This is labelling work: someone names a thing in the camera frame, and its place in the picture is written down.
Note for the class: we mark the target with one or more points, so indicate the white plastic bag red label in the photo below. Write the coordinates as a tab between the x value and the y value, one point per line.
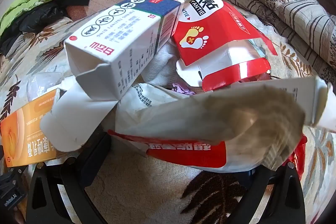
170	121

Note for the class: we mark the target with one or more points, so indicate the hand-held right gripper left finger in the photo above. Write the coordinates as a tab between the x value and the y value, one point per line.
92	153

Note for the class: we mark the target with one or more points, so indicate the leaf printed blanket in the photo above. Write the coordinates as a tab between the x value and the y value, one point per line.
147	187

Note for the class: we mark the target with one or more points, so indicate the red and white torn carton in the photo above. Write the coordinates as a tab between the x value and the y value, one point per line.
210	37

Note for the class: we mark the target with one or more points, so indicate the white and blue carton box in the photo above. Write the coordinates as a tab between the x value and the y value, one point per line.
118	29

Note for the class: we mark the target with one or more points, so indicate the orange carton box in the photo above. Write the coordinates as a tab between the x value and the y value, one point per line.
26	134

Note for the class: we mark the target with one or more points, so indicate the white tissue packet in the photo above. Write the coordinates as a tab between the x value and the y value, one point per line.
319	103

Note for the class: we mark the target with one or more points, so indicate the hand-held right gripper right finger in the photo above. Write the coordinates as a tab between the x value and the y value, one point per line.
267	187

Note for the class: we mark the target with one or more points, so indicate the red foil wrapper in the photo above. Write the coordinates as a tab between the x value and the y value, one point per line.
256	78

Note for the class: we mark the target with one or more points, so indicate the purple crumpled cloth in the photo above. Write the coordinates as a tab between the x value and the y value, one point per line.
181	88

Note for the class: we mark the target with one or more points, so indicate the black cloth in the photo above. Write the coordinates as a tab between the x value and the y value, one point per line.
39	16

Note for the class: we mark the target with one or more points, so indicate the clear plastic wrapper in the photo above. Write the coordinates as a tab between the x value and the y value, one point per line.
42	85

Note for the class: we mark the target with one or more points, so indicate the striped folded quilt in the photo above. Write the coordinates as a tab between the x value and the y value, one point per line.
283	3

